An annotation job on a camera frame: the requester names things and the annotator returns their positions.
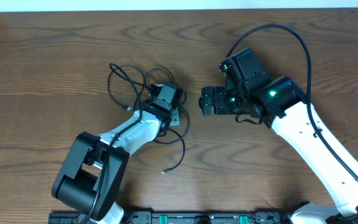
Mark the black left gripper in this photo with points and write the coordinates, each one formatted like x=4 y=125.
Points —
x=175 y=117

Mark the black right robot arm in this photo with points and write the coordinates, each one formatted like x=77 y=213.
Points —
x=281 y=105

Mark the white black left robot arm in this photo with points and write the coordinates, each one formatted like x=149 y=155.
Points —
x=91 y=175

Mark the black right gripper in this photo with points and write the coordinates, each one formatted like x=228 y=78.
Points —
x=219 y=93

